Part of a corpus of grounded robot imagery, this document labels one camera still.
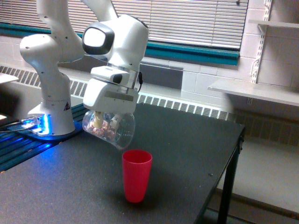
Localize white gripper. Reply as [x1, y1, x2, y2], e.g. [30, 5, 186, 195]
[83, 66, 138, 128]

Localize clear plastic cup with contents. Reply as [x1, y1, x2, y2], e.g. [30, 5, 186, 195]
[82, 111, 135, 150]

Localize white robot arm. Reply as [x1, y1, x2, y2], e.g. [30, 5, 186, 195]
[20, 0, 149, 136]

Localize red plastic cup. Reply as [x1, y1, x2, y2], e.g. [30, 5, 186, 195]
[122, 149, 153, 203]

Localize white baseboard radiator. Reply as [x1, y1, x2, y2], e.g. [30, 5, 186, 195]
[0, 65, 236, 121]

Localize white window blinds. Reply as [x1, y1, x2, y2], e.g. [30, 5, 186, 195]
[0, 0, 249, 50]

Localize black table leg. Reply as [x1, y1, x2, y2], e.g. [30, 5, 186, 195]
[217, 128, 245, 224]

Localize black cables at base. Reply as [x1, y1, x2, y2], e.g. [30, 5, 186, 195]
[0, 119, 24, 133]

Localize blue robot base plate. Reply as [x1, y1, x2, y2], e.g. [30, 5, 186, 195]
[16, 121, 82, 142]

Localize teal slatted rail surface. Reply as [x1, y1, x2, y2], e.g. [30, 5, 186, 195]
[0, 102, 87, 173]

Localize white wall shelf lower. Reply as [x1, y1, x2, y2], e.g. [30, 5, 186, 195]
[208, 79, 299, 106]

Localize white wall shelf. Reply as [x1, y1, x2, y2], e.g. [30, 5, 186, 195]
[208, 79, 299, 106]
[249, 20, 299, 28]

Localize white shelf bracket rail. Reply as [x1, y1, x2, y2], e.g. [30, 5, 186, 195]
[250, 0, 272, 84]

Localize white wall shelf upper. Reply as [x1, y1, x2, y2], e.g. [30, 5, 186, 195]
[249, 20, 299, 28]

